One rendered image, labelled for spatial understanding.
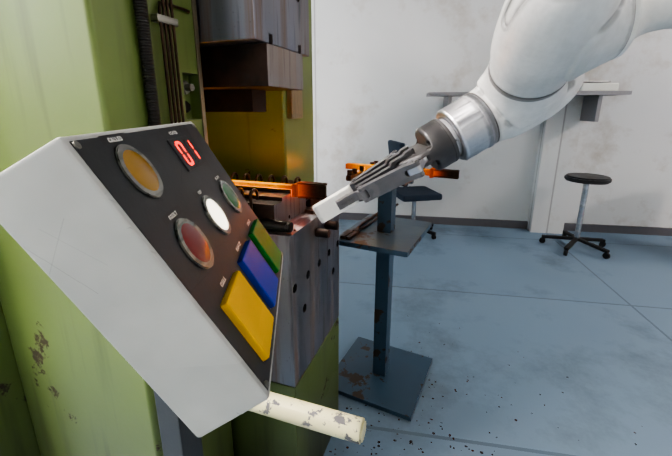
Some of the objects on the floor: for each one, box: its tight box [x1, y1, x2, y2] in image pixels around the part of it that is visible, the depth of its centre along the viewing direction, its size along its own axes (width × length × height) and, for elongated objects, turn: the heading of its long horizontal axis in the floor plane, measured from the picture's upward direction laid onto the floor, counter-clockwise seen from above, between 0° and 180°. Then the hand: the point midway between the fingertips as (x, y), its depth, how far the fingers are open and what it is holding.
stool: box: [539, 173, 612, 259], centre depth 321 cm, size 55×53×66 cm
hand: (336, 204), depth 58 cm, fingers closed
